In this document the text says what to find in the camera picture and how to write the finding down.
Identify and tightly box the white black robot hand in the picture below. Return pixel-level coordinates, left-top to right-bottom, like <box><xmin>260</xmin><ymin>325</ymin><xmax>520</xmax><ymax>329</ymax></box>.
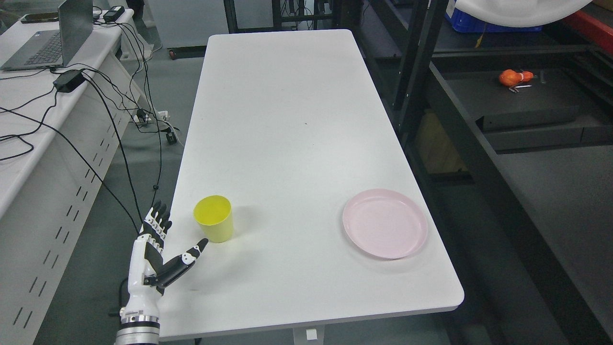
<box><xmin>120</xmin><ymin>200</ymin><xmax>209</xmax><ymax>323</ymax></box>

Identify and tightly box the yellow plastic cup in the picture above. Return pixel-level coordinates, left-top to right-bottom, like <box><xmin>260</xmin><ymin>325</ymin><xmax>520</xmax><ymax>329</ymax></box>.
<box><xmin>193</xmin><ymin>195</ymin><xmax>234</xmax><ymax>243</ymax></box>

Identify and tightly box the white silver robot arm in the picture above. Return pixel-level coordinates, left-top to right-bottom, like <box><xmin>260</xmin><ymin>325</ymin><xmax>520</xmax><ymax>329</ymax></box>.
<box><xmin>114</xmin><ymin>315</ymin><xmax>160</xmax><ymax>345</ymax></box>

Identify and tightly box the black metal shelf rack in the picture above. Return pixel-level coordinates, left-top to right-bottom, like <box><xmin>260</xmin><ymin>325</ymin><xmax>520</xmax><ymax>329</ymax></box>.
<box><xmin>224</xmin><ymin>0</ymin><xmax>612</xmax><ymax>345</ymax></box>

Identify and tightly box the orange toy on shelf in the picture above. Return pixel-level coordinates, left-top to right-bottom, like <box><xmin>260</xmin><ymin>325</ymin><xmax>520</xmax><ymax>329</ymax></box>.
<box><xmin>498</xmin><ymin>69</ymin><xmax>535</xmax><ymax>92</ymax></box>

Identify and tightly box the white side desk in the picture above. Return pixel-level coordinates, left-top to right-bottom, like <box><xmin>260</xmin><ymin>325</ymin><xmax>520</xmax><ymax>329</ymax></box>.
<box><xmin>0</xmin><ymin>25</ymin><xmax>144</xmax><ymax>345</ymax></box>

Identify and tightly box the white rectangular table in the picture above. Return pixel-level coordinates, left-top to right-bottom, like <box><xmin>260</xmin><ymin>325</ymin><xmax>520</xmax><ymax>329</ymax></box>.
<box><xmin>159</xmin><ymin>29</ymin><xmax>465</xmax><ymax>344</ymax></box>

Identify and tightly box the black power adapter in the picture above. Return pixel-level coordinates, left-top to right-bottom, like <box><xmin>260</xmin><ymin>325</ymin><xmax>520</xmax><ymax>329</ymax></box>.
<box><xmin>53</xmin><ymin>69</ymin><xmax>85</xmax><ymax>92</ymax></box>

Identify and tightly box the pink plastic plate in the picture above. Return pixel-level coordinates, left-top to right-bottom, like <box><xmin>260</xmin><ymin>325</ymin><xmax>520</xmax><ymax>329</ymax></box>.
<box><xmin>342</xmin><ymin>189</ymin><xmax>428</xmax><ymax>260</ymax></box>

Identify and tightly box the grey open laptop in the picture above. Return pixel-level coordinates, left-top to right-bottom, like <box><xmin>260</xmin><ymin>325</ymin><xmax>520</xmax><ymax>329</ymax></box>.
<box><xmin>1</xmin><ymin>0</ymin><xmax>93</xmax><ymax>71</ymax></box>

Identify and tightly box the black charger brick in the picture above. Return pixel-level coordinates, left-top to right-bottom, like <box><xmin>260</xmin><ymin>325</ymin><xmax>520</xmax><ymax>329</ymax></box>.
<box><xmin>102</xmin><ymin>6</ymin><xmax>125</xmax><ymax>23</ymax></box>

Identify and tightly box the black smartphone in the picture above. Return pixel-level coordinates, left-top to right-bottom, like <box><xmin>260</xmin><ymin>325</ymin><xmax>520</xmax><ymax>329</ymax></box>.
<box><xmin>20</xmin><ymin>12</ymin><xmax>59</xmax><ymax>24</ymax></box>

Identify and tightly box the black cable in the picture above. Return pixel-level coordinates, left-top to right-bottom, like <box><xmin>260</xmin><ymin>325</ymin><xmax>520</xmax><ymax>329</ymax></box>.
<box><xmin>0</xmin><ymin>22</ymin><xmax>163</xmax><ymax>235</ymax></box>

